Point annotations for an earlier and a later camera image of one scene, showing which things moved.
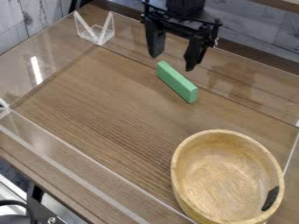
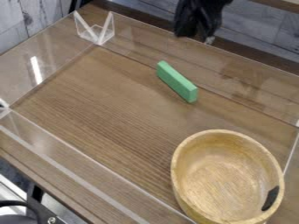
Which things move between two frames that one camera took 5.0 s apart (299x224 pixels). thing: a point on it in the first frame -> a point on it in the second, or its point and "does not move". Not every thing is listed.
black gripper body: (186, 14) -> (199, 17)
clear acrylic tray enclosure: (91, 119) does not move
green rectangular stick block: (179, 83) does not move
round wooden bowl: (227, 179) does not move
